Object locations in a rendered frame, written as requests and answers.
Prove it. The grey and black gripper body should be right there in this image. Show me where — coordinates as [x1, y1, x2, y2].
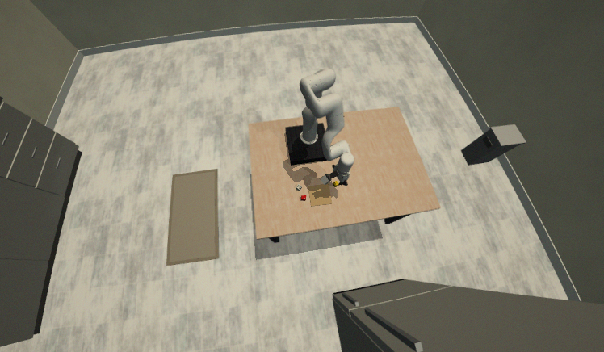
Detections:
[333, 165, 350, 182]

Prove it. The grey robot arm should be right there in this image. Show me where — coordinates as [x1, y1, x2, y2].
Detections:
[300, 68, 354, 185]

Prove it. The tan flat mat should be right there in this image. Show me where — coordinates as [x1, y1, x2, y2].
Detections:
[308, 184, 332, 206]

